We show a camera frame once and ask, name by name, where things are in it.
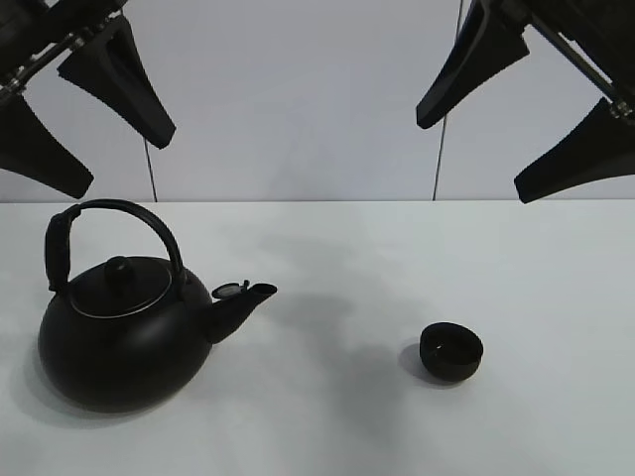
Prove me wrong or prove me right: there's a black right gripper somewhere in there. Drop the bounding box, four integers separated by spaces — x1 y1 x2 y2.
416 1 634 203

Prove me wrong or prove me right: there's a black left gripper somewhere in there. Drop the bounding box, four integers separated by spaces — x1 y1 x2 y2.
1 1 176 197

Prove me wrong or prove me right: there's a black round teapot kettle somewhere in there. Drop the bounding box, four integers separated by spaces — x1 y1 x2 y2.
37 198 278 413

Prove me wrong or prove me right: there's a small black teacup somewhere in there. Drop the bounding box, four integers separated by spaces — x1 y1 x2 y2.
419 322 484 383

